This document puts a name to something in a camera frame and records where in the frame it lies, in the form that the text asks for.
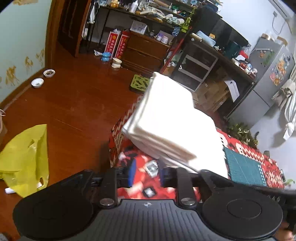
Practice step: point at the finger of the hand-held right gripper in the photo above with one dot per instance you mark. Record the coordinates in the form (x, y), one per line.
(266, 188)

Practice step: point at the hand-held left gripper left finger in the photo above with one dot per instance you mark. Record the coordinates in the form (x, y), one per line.
(131, 172)

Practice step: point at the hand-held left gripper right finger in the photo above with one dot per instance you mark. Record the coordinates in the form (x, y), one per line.
(163, 178)

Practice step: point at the white top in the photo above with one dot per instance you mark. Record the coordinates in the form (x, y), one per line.
(208, 143)

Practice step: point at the cream knit vest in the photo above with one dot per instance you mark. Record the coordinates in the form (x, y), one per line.
(161, 120)

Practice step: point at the red patterned tablecloth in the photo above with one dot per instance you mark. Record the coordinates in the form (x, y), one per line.
(143, 185)

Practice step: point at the green plant sprig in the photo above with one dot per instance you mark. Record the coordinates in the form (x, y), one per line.
(288, 182)

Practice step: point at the green cutting mat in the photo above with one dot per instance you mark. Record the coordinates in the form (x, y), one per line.
(245, 166)

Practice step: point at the christmas garland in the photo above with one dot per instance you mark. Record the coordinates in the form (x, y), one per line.
(242, 134)

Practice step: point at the white knotted curtain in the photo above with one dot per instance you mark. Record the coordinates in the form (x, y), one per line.
(290, 115)

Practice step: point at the green plastic floor mat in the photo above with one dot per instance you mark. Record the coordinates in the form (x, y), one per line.
(140, 83)

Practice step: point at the grey refrigerator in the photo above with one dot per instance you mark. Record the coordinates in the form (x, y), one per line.
(261, 92)

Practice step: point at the upright cardboard sheets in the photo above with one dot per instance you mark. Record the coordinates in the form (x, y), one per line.
(212, 95)

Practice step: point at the beige hanging jacket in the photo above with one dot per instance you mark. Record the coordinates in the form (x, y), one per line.
(286, 92)

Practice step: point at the white flat box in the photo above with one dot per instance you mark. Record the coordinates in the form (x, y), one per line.
(232, 90)

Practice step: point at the white drawer unit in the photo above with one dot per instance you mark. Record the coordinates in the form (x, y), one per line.
(203, 78)

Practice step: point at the yellow plastic bag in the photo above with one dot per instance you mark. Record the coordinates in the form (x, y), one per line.
(25, 160)

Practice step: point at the white raised pet bowl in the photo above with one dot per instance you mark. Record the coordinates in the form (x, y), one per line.
(116, 63)

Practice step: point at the small blue pot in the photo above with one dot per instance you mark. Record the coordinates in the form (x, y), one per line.
(106, 56)

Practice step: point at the wooden drawer cabinet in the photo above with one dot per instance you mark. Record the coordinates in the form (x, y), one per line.
(143, 53)

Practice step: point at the colourful fridge magnets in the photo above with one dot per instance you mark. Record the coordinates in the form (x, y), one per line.
(279, 69)

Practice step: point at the tall red box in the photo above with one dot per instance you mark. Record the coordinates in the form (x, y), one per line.
(122, 46)
(112, 42)

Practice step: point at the group of plush toys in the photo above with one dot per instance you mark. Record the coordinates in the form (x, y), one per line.
(246, 63)

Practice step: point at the group of white jars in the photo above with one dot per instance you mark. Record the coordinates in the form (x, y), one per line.
(164, 38)

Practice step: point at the light blue cushion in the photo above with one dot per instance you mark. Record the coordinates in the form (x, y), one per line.
(205, 38)

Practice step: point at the small white box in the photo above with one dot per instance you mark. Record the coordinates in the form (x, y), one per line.
(138, 26)

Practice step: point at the wooden door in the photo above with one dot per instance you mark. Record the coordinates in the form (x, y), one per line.
(69, 27)

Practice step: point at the black monitor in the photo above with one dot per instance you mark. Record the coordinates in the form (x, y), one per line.
(222, 27)

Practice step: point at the black side desk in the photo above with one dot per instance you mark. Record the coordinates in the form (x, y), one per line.
(115, 10)

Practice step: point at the white pump bottle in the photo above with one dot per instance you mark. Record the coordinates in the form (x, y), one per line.
(134, 6)

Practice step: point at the yellow figurine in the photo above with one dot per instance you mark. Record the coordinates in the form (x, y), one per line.
(113, 3)

